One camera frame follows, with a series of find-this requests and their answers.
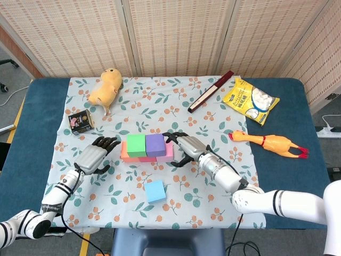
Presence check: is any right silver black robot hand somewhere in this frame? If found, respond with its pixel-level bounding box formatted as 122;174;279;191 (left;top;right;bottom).
162;131;214;168

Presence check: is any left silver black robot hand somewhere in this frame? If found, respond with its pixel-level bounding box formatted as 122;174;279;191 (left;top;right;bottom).
74;135;121;176

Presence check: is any pink cube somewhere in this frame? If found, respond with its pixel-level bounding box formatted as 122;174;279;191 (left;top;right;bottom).
156;142;174;163

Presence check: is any orange cube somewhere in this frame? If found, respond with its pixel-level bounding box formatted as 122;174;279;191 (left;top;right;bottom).
120;141;141;163

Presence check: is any purple cube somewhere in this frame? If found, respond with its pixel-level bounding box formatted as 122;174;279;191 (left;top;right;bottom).
145;133;166;157

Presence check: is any green cube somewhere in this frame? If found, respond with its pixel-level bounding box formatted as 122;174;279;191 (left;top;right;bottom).
126;134;148;158

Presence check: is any light blue cube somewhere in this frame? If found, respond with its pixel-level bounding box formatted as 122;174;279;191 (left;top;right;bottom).
144;179;167;205

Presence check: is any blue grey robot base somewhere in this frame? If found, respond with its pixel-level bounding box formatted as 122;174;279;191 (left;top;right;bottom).
111;228;226;256

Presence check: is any black tin can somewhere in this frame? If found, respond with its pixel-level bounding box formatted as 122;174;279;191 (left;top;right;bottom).
68;109;95;136

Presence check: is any floral print tablecloth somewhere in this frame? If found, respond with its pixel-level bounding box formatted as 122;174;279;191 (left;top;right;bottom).
36;76;266;230

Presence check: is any dark red long box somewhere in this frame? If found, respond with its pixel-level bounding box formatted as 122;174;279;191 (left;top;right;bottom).
187;70;235;114

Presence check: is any yellow plush pig toy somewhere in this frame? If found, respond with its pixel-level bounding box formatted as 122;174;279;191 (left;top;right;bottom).
87;68;124;116

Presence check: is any yellow cotton ball bag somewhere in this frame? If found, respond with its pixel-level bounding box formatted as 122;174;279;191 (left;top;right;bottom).
222;76;280;126

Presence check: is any dark teal table padding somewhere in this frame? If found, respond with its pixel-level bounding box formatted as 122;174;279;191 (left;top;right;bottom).
0;77;332;230

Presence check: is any yellow rubber chicken toy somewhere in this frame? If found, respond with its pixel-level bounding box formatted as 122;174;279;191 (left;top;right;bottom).
228;130;310;159

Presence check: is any black box beside table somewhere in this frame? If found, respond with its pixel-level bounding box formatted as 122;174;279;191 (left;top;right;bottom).
0;142;11;171

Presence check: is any bamboo folding screen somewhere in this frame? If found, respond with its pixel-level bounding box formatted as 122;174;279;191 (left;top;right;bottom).
0;0;341;113

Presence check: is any black office chair base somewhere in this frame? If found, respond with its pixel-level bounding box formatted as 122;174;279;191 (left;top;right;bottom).
0;59;20;93

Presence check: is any white power strip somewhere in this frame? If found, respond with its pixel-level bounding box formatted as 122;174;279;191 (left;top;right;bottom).
315;126;341;139

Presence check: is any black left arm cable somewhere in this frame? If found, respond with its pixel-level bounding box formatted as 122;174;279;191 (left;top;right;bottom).
60;162;106;256

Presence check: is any thin white floor cable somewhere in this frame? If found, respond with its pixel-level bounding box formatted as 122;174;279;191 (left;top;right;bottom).
0;85;30;107

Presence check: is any black floor cable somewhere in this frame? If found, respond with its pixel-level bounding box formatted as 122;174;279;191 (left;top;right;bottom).
225;241;261;256

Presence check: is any white charger cable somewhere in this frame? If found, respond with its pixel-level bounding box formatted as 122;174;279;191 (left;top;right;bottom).
321;114;341;129

